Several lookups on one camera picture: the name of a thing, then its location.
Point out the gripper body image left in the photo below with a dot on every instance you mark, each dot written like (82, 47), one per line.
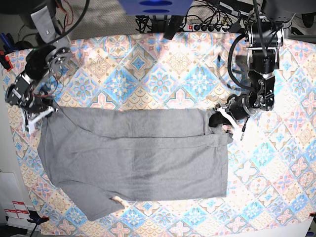
(34, 112)

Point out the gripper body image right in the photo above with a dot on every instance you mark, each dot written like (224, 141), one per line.
(237, 110)

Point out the grey T-shirt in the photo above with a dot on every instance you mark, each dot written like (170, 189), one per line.
(95, 155)

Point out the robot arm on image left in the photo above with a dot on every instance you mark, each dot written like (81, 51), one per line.
(46, 59)

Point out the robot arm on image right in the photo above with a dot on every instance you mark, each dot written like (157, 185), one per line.
(264, 33)

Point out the orange clamp upper left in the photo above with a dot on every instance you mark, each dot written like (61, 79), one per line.
(5, 61)

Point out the patterned tablecloth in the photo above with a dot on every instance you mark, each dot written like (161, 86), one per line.
(272, 175)

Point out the white power strip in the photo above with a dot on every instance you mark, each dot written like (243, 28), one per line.
(204, 28)

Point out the white labelled box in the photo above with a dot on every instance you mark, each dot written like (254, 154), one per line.
(12, 201)

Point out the blue clamp lower left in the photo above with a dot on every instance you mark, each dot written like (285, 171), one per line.
(36, 219)

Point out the black centre post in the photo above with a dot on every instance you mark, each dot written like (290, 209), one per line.
(173, 26)

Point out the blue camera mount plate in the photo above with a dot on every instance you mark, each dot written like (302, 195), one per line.
(156, 7)

